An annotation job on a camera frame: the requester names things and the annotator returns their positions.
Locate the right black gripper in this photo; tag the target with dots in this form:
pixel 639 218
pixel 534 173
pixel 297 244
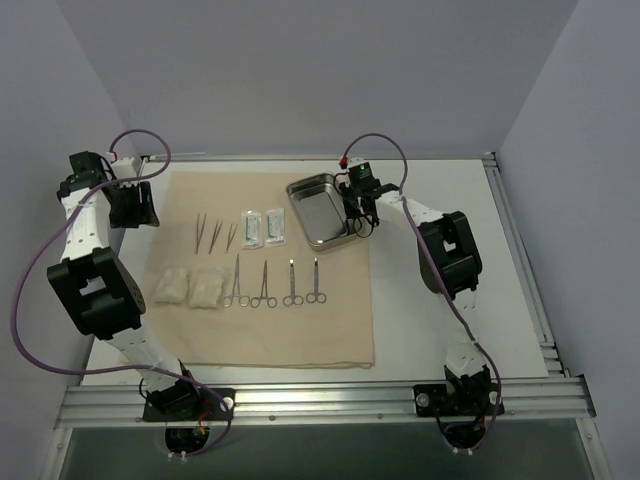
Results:
pixel 360 201

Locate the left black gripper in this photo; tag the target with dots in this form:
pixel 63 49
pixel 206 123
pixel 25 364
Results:
pixel 133 206

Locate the metal instrument tray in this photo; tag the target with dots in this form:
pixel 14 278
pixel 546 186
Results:
pixel 319 210

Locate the thin metal tweezers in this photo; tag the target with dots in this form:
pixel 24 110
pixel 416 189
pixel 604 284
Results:
pixel 200 227
pixel 215 234

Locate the white gauze pack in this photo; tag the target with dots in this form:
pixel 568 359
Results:
pixel 172 286
pixel 206 288

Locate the beige cloth wrap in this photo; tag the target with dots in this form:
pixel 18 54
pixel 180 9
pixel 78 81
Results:
pixel 338 333

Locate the surgical forceps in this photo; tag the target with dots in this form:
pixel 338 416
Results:
pixel 264 297

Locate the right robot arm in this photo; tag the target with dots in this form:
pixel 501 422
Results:
pixel 449 263

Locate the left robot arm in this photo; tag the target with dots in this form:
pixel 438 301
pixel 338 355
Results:
pixel 97 291

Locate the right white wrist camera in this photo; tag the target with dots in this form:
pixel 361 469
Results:
pixel 347 162

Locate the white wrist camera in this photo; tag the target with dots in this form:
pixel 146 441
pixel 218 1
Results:
pixel 124 167
pixel 347 162

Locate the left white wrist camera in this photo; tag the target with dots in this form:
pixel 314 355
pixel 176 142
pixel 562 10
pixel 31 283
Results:
pixel 124 167

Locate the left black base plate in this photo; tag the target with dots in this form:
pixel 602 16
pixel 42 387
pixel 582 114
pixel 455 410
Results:
pixel 206 407

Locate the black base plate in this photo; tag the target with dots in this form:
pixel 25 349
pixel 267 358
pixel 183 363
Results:
pixel 206 407
pixel 442 400

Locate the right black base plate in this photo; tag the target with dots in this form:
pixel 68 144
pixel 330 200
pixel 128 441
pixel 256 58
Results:
pixel 442 400

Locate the aluminium frame rail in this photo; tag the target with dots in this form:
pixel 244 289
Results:
pixel 324 404

